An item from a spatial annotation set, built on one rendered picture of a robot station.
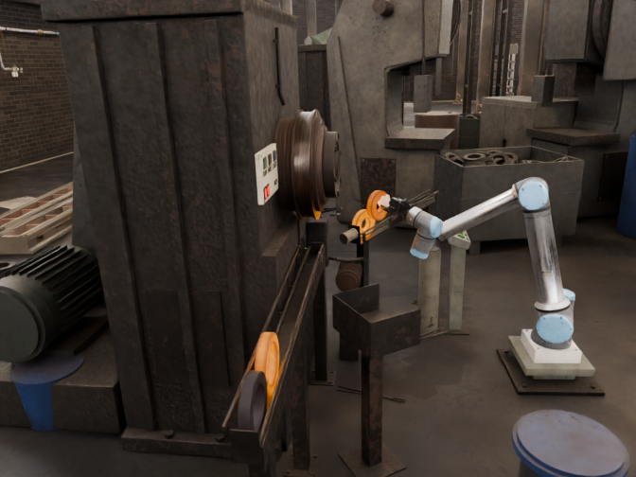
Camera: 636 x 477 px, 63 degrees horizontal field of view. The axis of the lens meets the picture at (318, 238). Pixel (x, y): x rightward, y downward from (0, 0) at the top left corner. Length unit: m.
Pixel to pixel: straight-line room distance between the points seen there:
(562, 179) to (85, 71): 3.68
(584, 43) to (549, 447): 4.19
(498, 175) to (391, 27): 1.58
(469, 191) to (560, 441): 2.79
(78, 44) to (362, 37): 3.28
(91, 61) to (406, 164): 3.44
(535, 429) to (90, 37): 1.89
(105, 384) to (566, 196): 3.68
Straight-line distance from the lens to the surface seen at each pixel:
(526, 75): 11.00
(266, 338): 1.54
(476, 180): 4.32
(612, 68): 5.24
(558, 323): 2.57
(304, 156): 2.06
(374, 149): 4.96
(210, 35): 1.80
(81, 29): 1.99
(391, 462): 2.29
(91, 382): 2.54
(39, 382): 2.63
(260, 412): 1.51
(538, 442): 1.81
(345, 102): 4.97
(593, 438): 1.88
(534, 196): 2.42
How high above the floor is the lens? 1.52
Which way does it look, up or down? 18 degrees down
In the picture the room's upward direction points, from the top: 2 degrees counter-clockwise
